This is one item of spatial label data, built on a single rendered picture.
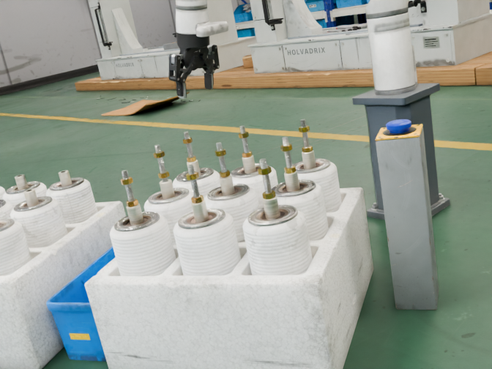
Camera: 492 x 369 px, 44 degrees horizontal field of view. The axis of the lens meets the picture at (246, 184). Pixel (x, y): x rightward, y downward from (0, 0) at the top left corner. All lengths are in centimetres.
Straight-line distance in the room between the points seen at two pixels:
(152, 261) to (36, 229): 34
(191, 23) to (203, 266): 63
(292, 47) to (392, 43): 234
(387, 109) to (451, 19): 176
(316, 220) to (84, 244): 51
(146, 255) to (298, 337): 27
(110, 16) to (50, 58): 224
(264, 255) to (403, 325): 31
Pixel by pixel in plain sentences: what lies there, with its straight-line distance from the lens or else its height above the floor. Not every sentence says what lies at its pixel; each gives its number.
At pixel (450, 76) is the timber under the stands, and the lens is 301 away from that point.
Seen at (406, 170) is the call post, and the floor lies 26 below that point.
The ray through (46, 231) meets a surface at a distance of 126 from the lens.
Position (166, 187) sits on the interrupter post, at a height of 27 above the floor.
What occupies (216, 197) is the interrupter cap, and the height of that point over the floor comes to 25.
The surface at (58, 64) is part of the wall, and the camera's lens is 779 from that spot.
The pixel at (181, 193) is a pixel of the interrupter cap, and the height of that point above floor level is 25.
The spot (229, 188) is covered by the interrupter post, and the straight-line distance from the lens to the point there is 104.
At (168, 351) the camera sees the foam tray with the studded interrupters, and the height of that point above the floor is 6.
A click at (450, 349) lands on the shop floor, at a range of 102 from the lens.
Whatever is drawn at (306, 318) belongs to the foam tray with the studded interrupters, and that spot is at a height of 12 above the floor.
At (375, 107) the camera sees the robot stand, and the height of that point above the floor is 27.
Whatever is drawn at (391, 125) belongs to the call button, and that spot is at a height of 33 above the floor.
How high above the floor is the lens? 57
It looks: 17 degrees down
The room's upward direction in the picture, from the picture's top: 11 degrees counter-clockwise
